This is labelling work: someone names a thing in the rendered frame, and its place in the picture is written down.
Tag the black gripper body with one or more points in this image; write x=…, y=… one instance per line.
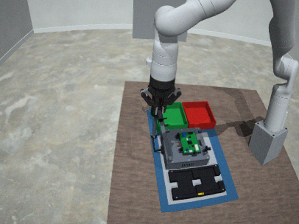
x=155, y=85

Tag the red open-top bin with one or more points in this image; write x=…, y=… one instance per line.
x=199, y=114

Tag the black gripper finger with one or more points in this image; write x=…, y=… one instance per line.
x=169, y=101
x=149, y=101

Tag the green circuit board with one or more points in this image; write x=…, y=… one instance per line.
x=189, y=142

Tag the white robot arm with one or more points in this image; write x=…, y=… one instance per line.
x=171, y=22

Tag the green open-top bin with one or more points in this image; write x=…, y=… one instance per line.
x=175, y=117

